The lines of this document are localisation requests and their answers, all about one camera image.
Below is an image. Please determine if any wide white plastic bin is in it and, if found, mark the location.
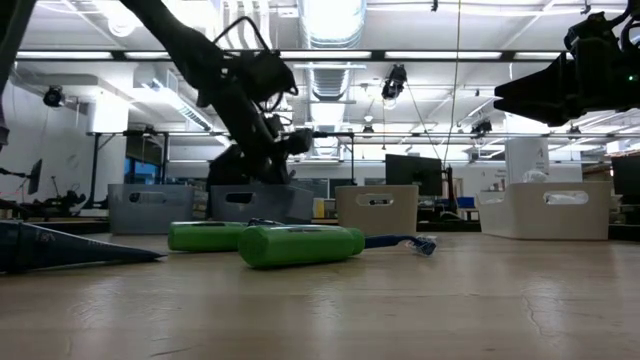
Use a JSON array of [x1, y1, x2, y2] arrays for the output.
[[476, 180, 612, 241]]

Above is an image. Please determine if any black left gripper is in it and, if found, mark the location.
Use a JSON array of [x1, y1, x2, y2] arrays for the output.
[[206, 143, 297, 187]]

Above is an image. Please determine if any clear bag of white items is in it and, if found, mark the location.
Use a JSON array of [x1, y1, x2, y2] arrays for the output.
[[521, 169, 590, 206]]

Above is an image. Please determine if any hanging cable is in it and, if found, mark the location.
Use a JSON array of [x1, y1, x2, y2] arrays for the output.
[[442, 0, 462, 169]]

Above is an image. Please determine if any blue disposable razor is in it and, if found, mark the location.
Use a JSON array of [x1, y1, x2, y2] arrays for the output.
[[363, 233, 438, 258]]

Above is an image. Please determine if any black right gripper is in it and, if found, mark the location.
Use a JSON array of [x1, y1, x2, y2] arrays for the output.
[[493, 10, 640, 127]]

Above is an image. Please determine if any green travel bottle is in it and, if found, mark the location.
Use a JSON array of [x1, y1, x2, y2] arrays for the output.
[[237, 224, 366, 270], [167, 221, 249, 253]]

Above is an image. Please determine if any black monitor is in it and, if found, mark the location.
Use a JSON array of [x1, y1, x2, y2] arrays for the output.
[[384, 153, 444, 197], [610, 155, 640, 197], [27, 158, 44, 196]]

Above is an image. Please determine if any hanging black camera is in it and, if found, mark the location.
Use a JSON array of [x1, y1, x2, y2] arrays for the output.
[[469, 118, 494, 137], [42, 85, 65, 108], [380, 63, 409, 101]]

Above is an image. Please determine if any grey plastic bin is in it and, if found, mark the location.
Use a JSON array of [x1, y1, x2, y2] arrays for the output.
[[107, 183, 196, 235], [209, 184, 315, 225]]

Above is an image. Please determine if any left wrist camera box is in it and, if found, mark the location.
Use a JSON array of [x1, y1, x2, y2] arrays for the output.
[[286, 128, 314, 156]]

